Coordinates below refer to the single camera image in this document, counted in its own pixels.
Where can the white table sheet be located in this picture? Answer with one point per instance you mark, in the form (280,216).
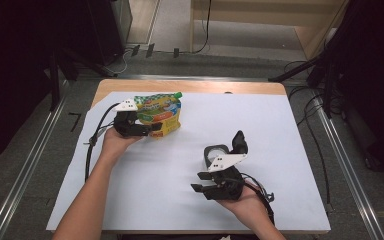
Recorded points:
(166,200)

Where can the glass jar with black lid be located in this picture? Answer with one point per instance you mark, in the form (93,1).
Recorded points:
(240,143)

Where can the person's left hand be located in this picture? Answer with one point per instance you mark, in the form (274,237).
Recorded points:
(115,145)

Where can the black stand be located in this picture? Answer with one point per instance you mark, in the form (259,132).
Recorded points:
(54,86)
(293,70)

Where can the metal rail behind table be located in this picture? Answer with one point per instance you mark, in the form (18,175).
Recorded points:
(193,77)

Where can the metal floor rail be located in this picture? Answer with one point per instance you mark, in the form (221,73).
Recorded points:
(26,166)
(346,166)

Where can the yellow green printed spout pouch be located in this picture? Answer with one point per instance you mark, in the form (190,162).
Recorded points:
(161,111)

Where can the light wooden furniture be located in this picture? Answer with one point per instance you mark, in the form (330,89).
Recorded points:
(263,15)

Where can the person's right hand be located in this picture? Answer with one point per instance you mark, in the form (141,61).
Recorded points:
(248,206)

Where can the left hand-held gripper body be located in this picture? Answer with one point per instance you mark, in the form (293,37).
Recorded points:
(126,121)

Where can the small black floor block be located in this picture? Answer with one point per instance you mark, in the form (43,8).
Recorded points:
(150,50)
(135,50)
(176,52)

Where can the black cabinet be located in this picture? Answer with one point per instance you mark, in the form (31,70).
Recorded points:
(106,30)

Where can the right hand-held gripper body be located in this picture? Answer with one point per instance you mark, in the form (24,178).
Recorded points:
(226,185)

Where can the dark curtain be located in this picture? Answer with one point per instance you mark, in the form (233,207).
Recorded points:
(373,83)
(13,66)

